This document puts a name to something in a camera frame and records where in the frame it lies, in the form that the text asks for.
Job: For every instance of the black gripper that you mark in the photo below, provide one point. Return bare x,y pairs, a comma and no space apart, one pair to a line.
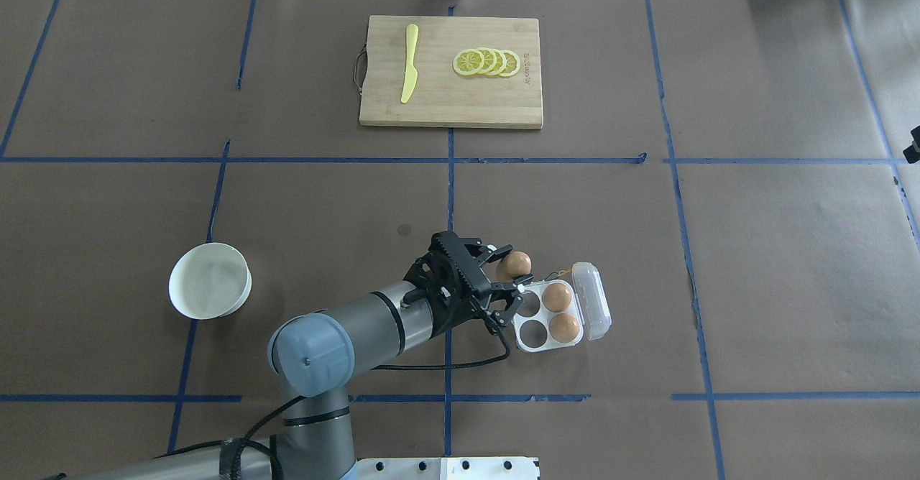
471,306

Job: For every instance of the brown egg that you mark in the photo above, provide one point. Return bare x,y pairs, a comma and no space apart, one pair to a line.
565,328
557,297
516,264

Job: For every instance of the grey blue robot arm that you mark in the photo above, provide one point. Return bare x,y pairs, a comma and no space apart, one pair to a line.
316,355

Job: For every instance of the brown egg in carton front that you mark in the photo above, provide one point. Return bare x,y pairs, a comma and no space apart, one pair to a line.
565,328

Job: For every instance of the clear plastic egg carton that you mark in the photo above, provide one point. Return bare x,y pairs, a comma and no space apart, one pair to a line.
589,305

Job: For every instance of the wooden cutting board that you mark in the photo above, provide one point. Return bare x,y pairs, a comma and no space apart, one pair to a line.
442,98

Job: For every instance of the lemon slice back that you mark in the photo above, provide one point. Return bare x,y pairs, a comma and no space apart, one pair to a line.
511,65

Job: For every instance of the yellow plastic knife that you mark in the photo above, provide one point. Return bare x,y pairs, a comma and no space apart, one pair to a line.
410,77

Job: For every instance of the white paper bowl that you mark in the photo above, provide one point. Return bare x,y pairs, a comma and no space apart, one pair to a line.
210,281

